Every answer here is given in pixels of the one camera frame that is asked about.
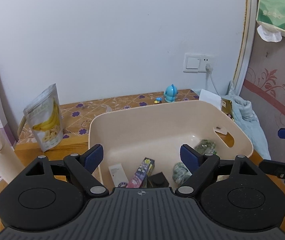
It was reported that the green foil snack packet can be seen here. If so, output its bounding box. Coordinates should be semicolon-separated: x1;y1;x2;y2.
194;139;217;155

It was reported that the green checked cloth bundle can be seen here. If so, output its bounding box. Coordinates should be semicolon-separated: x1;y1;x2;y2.
172;162;192;185

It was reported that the white small card box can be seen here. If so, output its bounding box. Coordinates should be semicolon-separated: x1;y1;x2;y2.
108;163;128;187

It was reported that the small black box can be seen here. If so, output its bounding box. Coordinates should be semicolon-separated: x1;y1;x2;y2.
147;172;169;188

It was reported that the light blue blanket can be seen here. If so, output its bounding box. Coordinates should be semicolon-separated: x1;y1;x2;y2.
192;81;272;160

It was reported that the beige plastic storage bin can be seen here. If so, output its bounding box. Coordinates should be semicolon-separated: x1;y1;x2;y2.
89;100;254;190

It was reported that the gold snack bag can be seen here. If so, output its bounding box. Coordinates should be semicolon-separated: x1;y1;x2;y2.
222;99;234;120

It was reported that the banana chips pouch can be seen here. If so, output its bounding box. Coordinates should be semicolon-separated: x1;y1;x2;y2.
23;83;63;152

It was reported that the white paper bag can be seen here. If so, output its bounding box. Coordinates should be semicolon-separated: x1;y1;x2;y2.
199;89;222;111

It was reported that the blue cartoon figurine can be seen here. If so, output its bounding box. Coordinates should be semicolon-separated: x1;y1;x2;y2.
164;84;178;102

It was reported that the small blue mushroom toy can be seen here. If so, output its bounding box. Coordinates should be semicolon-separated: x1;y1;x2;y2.
154;97;162;104

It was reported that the white plug and cable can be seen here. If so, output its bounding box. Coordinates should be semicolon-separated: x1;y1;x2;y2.
205;63;221;96

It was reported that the white wall switch socket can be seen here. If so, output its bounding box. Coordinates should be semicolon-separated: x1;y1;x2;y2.
183;53;216;73

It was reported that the white bed headboard frame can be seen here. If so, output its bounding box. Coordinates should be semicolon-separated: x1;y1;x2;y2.
233;0;258;95

